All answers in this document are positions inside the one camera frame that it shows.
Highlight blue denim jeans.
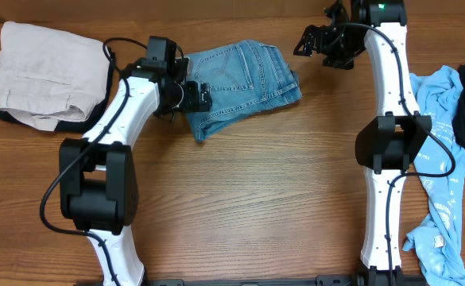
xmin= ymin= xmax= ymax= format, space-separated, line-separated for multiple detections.
xmin=187 ymin=40 xmax=302 ymax=141

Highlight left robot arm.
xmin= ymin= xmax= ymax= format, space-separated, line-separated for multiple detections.
xmin=60 ymin=57 xmax=212 ymax=285

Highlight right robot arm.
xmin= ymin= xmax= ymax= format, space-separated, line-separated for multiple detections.
xmin=293 ymin=1 xmax=432 ymax=285

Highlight folded black garment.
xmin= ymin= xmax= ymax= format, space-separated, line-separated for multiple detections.
xmin=0 ymin=47 xmax=116 ymax=133

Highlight light blue printed t-shirt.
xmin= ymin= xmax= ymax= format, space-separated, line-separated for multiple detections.
xmin=401 ymin=65 xmax=465 ymax=286

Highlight folded beige trousers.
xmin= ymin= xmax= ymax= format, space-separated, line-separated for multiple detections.
xmin=0 ymin=21 xmax=110 ymax=131

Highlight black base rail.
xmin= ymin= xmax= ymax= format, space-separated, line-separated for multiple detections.
xmin=147 ymin=271 xmax=426 ymax=286

